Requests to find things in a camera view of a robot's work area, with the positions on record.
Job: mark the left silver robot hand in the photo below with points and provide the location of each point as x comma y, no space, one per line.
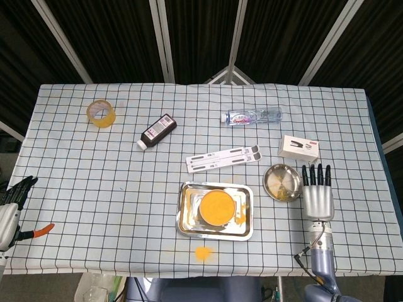
7,221

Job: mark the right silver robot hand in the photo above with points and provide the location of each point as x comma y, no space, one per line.
318,203

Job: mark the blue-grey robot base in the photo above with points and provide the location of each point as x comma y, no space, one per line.
204,291

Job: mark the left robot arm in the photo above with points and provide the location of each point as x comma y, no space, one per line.
2,261

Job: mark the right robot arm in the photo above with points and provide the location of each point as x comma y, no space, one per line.
322,264

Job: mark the beige bowl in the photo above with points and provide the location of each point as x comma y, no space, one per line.
201,218

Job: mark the orange powder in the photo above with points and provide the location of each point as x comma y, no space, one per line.
203,253

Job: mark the round steel plate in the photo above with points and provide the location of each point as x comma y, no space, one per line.
281,181

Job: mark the white stapler box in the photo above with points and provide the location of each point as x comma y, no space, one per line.
299,151

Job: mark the checkered tablecloth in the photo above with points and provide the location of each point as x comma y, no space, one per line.
94,188

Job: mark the white folding laptop stand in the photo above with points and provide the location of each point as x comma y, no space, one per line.
220,158

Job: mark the clear plastic bag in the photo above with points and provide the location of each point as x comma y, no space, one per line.
91,289

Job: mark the large rectangular steel tray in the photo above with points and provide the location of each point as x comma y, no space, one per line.
214,237

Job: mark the clear plastic water bottle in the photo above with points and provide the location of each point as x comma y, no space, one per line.
242,118

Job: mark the small rectangular steel tray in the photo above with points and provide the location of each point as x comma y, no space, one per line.
191,220

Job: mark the yellow tape roll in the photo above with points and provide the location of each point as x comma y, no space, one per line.
105,121

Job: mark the brown bottle white cap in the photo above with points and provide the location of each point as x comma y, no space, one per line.
157,132

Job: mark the black folding screen white frames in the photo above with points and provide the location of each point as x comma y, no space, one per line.
119,37

